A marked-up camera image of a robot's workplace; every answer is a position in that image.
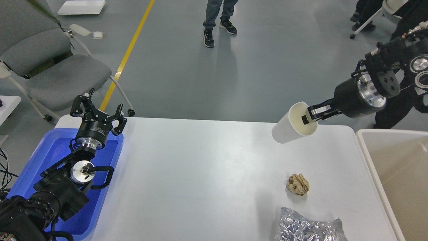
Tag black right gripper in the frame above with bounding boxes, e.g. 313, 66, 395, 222
301, 74, 387, 125

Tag white side table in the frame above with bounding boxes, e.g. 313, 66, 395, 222
0, 95, 21, 125

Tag small white floor object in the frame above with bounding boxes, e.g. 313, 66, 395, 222
92, 31, 104, 39

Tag crumpled aluminium foil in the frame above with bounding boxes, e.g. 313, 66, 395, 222
274, 207, 347, 241

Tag grey office chair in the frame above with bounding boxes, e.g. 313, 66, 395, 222
0, 0, 130, 122

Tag crumpled brown paper ball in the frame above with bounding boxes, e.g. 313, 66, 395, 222
286, 174, 310, 196

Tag blue plastic bin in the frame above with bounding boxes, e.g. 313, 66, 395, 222
7, 128, 123, 241

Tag white paper cup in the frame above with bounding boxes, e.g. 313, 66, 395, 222
272, 102, 318, 144

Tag person in grey jeans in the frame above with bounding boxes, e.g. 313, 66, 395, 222
203, 0, 239, 49

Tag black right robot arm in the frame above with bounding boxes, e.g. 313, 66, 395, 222
298, 21, 427, 125

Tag person in black tracksuit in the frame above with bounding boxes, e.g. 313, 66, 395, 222
350, 0, 428, 129

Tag white rolling chair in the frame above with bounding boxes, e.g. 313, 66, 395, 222
350, 0, 407, 39

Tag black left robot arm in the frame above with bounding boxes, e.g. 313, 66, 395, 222
0, 89, 127, 241

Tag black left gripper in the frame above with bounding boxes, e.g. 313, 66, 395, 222
70, 88, 127, 150

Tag black cables at left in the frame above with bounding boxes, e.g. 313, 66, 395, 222
0, 147, 19, 191

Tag beige plastic bin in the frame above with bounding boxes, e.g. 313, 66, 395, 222
356, 129, 428, 241

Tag white foam board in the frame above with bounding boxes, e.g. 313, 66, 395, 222
58, 0, 106, 15

